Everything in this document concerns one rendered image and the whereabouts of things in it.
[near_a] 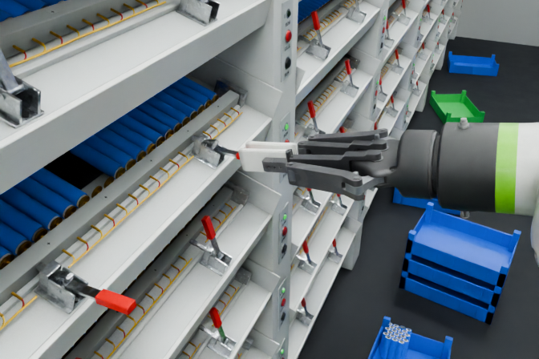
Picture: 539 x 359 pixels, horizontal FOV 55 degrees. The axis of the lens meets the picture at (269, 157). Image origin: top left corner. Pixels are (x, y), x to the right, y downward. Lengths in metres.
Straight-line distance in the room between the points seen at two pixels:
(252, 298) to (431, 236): 0.95
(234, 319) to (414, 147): 0.54
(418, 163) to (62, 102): 0.34
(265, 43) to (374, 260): 1.31
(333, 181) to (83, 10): 0.30
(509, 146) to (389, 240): 1.54
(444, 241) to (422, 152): 1.29
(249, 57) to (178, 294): 0.36
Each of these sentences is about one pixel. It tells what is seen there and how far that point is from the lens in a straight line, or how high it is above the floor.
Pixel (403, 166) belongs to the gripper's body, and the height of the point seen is 1.01.
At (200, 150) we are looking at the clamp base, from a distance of 0.68.
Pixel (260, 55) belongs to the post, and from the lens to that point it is 0.78.
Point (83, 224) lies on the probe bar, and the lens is 0.55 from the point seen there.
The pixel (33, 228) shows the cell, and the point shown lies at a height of 0.97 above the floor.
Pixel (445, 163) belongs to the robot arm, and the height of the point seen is 1.02.
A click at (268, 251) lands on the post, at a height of 0.65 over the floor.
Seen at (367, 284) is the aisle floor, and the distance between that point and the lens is 1.86.
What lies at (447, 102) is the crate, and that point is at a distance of 3.21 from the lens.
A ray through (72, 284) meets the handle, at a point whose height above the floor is 0.95.
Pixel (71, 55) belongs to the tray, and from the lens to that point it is 0.49.
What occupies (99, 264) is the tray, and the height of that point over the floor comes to 0.93.
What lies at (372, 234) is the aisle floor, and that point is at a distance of 2.06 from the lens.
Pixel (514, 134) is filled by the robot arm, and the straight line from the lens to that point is 0.55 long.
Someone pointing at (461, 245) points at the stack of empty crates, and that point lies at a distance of 1.83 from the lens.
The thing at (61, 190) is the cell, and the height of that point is 0.98.
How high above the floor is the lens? 1.29
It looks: 31 degrees down
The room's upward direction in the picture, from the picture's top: straight up
